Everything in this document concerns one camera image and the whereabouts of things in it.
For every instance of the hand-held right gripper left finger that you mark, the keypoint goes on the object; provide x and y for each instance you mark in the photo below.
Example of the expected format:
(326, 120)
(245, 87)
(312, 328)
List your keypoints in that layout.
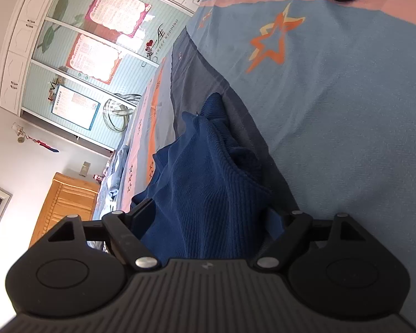
(142, 213)

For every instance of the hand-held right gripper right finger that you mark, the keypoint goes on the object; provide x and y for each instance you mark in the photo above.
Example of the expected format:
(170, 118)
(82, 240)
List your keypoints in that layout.
(275, 222)

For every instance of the blue knit sweater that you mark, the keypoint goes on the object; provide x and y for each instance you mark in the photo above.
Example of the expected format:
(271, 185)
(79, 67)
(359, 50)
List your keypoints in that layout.
(208, 187)

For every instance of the light blue cloth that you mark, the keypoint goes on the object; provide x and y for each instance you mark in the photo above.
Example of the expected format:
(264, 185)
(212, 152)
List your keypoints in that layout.
(117, 173)

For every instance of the wooden headboard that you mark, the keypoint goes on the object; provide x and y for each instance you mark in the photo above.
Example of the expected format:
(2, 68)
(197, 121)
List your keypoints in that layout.
(66, 208)

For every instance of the striped star bedspread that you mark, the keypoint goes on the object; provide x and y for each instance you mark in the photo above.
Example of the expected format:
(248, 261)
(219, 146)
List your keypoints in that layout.
(332, 111)

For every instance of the blue bordered poster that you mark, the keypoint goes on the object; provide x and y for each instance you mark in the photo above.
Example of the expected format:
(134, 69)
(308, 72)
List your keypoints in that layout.
(75, 107)

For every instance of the orange bordered poster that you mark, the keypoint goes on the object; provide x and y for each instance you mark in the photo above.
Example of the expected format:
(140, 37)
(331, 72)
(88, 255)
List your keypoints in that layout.
(93, 59)

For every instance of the pink bordered poster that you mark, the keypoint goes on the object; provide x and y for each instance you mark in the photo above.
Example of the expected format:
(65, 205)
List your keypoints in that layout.
(118, 10)

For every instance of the white wardrobe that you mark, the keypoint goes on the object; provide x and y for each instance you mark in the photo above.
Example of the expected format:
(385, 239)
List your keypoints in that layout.
(31, 14)

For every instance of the wall socket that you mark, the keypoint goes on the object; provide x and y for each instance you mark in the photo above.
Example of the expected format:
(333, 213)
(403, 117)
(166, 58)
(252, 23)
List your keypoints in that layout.
(85, 168)

